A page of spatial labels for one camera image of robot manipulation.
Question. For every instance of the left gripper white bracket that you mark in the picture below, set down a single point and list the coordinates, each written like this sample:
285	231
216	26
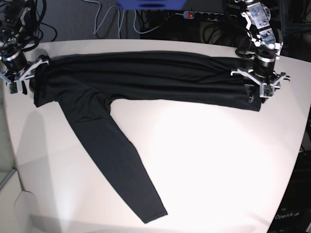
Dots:
267	85

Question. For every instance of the blue box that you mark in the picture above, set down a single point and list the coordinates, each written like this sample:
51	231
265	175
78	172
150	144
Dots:
151	4

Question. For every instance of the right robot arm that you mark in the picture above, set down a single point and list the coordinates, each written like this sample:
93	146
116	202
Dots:
19	33

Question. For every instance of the white power strip red switch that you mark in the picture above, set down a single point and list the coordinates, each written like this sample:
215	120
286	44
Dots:
203	16

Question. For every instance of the black OpenArm base unit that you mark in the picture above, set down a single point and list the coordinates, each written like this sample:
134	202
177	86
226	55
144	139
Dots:
294	212

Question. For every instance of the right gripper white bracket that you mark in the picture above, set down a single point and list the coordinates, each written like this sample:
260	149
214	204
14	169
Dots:
15	81

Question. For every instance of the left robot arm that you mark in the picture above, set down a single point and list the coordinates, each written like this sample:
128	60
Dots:
263	50

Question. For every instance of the black long-sleeve T-shirt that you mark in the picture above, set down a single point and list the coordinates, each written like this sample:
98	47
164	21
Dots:
86	85

